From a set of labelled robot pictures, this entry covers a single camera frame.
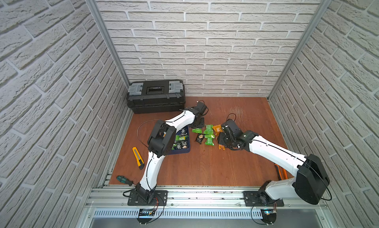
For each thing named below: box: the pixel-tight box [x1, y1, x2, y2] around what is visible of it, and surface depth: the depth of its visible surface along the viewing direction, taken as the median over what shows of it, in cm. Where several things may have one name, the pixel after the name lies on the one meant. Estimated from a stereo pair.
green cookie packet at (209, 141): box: [204, 134, 216, 147], surface depth 96 cm
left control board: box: [136, 208, 156, 225], surface depth 72 cm
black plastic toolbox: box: [126, 79, 187, 114], surface depth 102 cm
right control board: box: [260, 208, 277, 226], surface depth 71 cm
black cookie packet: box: [195, 133, 205, 145], surface depth 97 cm
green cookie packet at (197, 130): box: [191, 127, 202, 134], surface depth 99 cm
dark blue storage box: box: [166, 125, 190, 155], surface depth 93 cm
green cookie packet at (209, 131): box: [203, 124, 216, 139], surface depth 100 cm
